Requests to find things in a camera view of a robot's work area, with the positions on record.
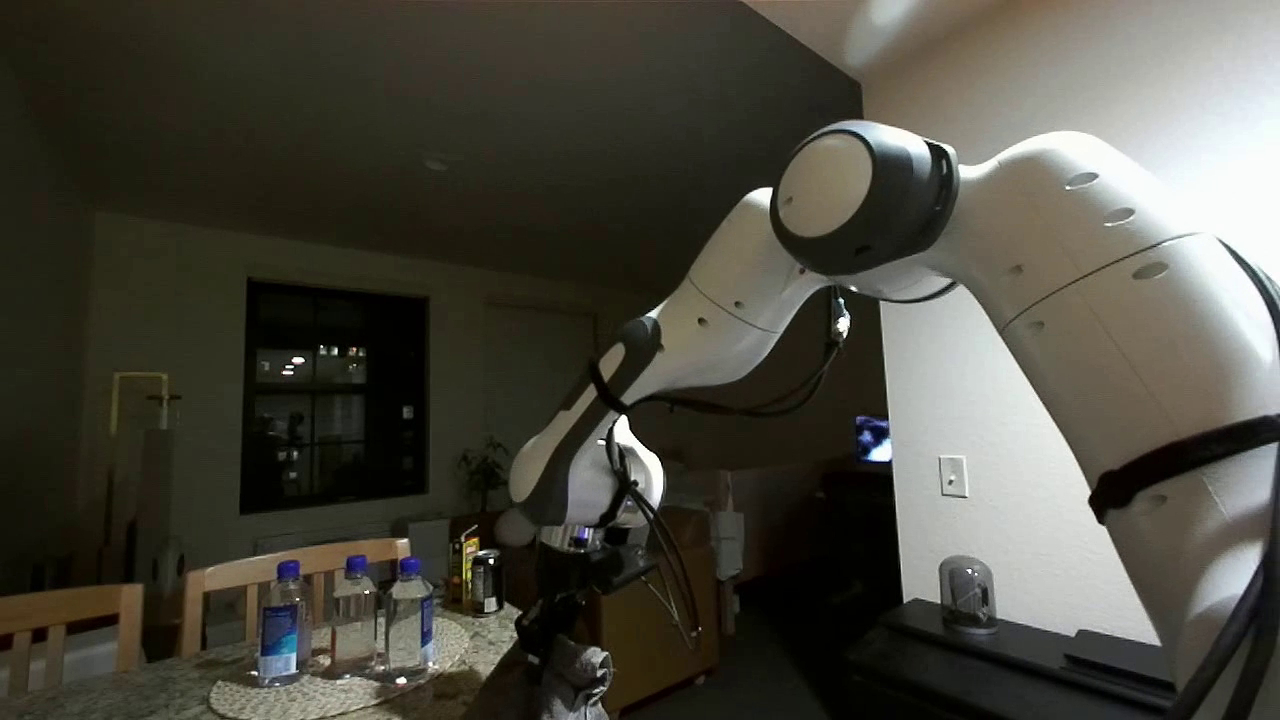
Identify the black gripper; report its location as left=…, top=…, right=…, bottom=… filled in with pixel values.
left=512, top=586, right=619, bottom=720

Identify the wooden cabinet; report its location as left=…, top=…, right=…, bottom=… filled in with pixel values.
left=583, top=499, right=732, bottom=716

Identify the yellow carton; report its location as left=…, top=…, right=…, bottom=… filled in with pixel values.
left=453, top=523, right=486, bottom=615

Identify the clear water bottle blue cap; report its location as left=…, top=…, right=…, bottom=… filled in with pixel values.
left=379, top=553, right=440, bottom=685
left=329, top=553, right=385, bottom=682
left=250, top=558, right=306, bottom=693

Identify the white tall container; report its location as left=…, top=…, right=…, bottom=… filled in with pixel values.
left=703, top=492, right=750, bottom=586

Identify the potted plant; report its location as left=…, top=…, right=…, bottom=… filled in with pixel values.
left=456, top=435, right=521, bottom=519

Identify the light wooden chair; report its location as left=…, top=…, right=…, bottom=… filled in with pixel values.
left=0, top=580, right=146, bottom=700
left=177, top=532, right=416, bottom=662

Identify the dark window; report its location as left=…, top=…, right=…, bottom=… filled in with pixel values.
left=236, top=278, right=432, bottom=519

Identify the lit blue screen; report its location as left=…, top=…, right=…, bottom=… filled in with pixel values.
left=849, top=414, right=896, bottom=470

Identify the black appliance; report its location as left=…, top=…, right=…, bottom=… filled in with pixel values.
left=841, top=595, right=1180, bottom=720

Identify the white wall light switch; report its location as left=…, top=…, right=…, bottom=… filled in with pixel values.
left=933, top=453, right=972, bottom=505

